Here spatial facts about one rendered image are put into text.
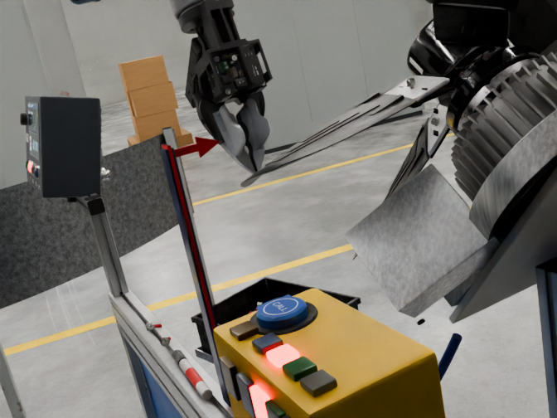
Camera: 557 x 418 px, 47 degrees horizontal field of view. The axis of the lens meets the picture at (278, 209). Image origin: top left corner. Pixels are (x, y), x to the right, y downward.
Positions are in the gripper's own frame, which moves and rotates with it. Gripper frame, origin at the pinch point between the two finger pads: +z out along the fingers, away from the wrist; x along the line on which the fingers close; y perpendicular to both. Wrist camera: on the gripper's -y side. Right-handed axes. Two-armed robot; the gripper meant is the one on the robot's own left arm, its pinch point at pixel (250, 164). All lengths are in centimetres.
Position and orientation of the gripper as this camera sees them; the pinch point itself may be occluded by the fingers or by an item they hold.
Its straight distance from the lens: 83.4
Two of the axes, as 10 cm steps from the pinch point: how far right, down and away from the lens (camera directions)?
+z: 3.3, 9.4, 0.0
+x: 8.7, -3.0, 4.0
